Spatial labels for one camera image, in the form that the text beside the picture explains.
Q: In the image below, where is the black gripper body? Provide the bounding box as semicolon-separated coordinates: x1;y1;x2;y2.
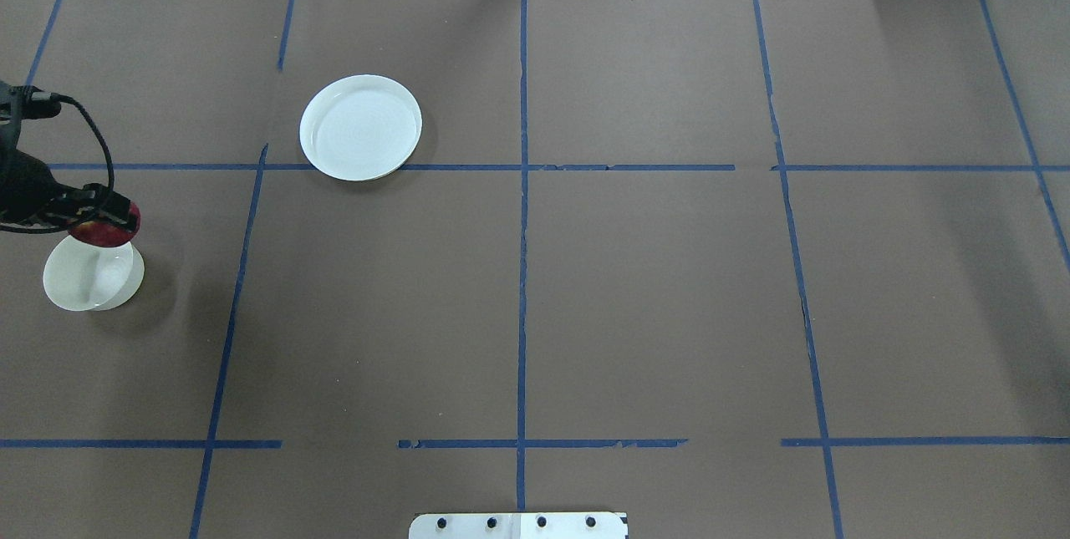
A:
1;150;64;233

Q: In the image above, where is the red yellow apple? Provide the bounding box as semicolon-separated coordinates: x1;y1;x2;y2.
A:
68;201;141;248

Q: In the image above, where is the white bowl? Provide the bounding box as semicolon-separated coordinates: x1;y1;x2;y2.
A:
42;236;146;312

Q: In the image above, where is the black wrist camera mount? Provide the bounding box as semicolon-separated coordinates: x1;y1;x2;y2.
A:
1;81;63;123

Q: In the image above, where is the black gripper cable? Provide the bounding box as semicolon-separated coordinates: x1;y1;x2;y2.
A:
0;92;114;235

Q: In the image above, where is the white pedestal base plate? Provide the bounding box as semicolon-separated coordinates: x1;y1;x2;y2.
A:
408;511;629;538

